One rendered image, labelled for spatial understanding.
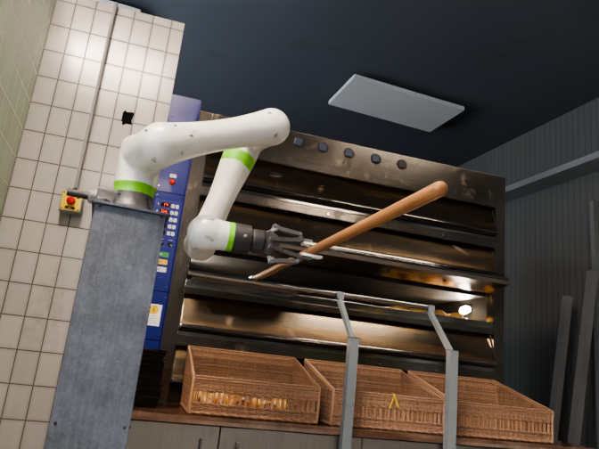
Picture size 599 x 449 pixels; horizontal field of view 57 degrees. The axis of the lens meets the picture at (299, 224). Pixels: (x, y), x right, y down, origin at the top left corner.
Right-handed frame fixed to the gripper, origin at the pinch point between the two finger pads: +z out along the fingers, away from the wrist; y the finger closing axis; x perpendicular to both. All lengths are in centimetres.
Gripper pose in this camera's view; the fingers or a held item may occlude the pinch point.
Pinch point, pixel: (312, 250)
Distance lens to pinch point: 177.2
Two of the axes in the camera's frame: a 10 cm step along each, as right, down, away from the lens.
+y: -1.1, 9.6, -2.6
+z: 9.6, 1.7, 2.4
